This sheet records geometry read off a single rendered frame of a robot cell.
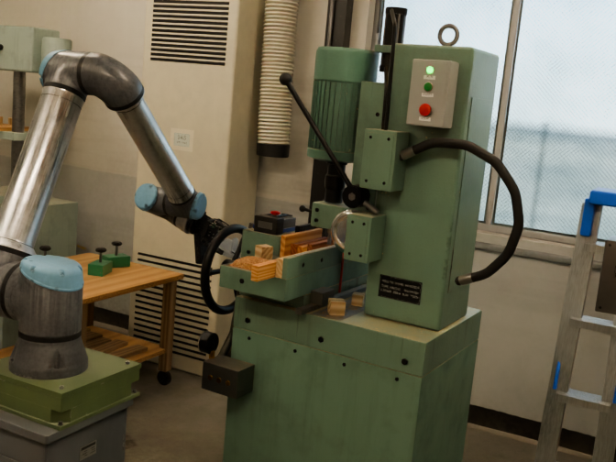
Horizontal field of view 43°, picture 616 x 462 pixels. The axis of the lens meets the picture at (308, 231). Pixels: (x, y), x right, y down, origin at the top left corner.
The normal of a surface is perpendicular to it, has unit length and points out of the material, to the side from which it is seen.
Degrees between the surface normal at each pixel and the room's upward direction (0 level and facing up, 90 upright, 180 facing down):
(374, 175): 90
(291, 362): 90
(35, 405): 90
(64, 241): 90
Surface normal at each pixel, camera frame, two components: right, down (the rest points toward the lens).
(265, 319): -0.51, 0.10
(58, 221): 0.87, 0.16
